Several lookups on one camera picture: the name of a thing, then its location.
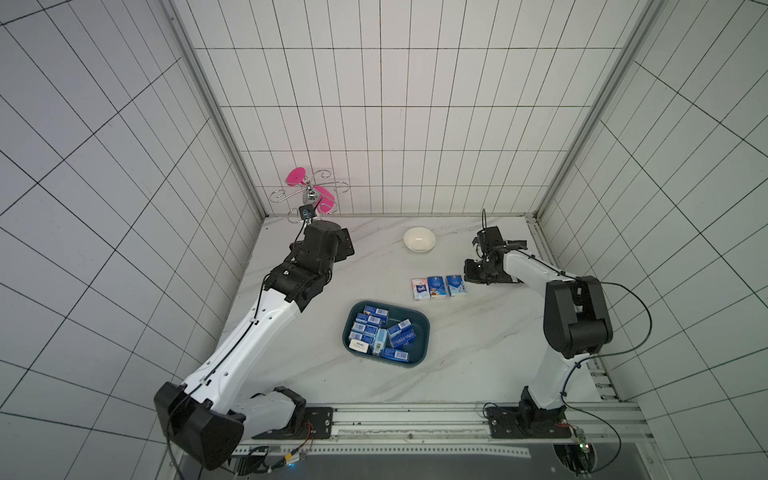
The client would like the blue white pocket tissue pack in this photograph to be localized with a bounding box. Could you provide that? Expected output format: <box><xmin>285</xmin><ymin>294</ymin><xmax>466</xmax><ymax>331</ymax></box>
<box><xmin>445</xmin><ymin>275</ymin><xmax>467</xmax><ymax>297</ymax></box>

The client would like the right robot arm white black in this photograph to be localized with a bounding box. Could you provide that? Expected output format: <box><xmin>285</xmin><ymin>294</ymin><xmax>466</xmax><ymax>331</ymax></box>
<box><xmin>464</xmin><ymin>227</ymin><xmax>613</xmax><ymax>428</ymax></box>

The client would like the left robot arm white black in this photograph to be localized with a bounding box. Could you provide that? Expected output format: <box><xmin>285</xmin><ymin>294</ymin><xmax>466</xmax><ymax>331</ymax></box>
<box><xmin>153</xmin><ymin>220</ymin><xmax>354</xmax><ymax>471</ymax></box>

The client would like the teal storage tray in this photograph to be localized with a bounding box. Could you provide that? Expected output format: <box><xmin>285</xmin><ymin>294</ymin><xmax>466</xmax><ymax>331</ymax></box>
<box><xmin>342</xmin><ymin>300</ymin><xmax>431</xmax><ymax>367</ymax></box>

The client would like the pink cup lower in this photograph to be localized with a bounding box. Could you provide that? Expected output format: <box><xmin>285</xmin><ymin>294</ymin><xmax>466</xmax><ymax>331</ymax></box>
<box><xmin>314</xmin><ymin>185</ymin><xmax>336</xmax><ymax>215</ymax></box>

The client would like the pink cup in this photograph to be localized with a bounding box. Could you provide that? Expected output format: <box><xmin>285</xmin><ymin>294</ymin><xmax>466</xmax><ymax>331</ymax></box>
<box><xmin>314</xmin><ymin>185</ymin><xmax>336</xmax><ymax>215</ymax></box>
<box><xmin>285</xmin><ymin>167</ymin><xmax>306</xmax><ymax>187</ymax></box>

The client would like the chrome cup holder stand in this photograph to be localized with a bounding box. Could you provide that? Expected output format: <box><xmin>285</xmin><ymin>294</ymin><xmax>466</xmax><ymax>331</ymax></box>
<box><xmin>268</xmin><ymin>168</ymin><xmax>350</xmax><ymax>225</ymax></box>

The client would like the pink cup upper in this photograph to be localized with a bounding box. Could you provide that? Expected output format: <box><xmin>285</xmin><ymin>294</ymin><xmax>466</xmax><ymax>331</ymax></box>
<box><xmin>285</xmin><ymin>167</ymin><xmax>306</xmax><ymax>187</ymax></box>

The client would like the white bowl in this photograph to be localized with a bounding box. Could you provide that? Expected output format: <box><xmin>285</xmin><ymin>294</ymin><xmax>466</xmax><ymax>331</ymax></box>
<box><xmin>403</xmin><ymin>227</ymin><xmax>437</xmax><ymax>253</ymax></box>

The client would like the white tissue pack in tray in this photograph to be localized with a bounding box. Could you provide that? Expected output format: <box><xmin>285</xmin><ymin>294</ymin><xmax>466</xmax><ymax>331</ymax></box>
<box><xmin>349</xmin><ymin>339</ymin><xmax>370</xmax><ymax>354</ymax></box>

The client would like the blue tissue pack front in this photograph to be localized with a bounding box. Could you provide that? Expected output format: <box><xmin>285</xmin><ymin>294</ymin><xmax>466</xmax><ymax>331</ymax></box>
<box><xmin>380</xmin><ymin>348</ymin><xmax>410</xmax><ymax>363</ymax></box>

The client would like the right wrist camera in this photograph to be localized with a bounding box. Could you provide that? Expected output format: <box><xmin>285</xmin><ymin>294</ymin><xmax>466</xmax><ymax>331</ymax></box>
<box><xmin>476</xmin><ymin>226</ymin><xmax>506</xmax><ymax>255</ymax></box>

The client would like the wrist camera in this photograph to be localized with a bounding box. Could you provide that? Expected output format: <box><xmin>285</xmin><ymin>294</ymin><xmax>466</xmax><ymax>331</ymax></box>
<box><xmin>298</xmin><ymin>203</ymin><xmax>317</xmax><ymax>222</ymax></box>
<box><xmin>476</xmin><ymin>226</ymin><xmax>506</xmax><ymax>255</ymax></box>

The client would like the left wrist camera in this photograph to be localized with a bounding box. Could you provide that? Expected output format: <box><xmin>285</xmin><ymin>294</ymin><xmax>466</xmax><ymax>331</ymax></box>
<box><xmin>298</xmin><ymin>203</ymin><xmax>317</xmax><ymax>222</ymax></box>

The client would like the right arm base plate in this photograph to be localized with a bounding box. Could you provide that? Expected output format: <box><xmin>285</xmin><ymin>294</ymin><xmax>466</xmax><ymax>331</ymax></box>
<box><xmin>483</xmin><ymin>403</ymin><xmax>572</xmax><ymax>440</ymax></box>

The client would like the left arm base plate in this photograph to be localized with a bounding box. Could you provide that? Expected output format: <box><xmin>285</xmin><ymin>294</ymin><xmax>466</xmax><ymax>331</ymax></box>
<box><xmin>253</xmin><ymin>406</ymin><xmax>335</xmax><ymax>440</ymax></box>

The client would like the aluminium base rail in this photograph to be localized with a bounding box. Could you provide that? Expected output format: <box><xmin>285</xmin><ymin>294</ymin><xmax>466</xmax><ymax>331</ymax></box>
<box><xmin>224</xmin><ymin>402</ymin><xmax>653</xmax><ymax>464</ymax></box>

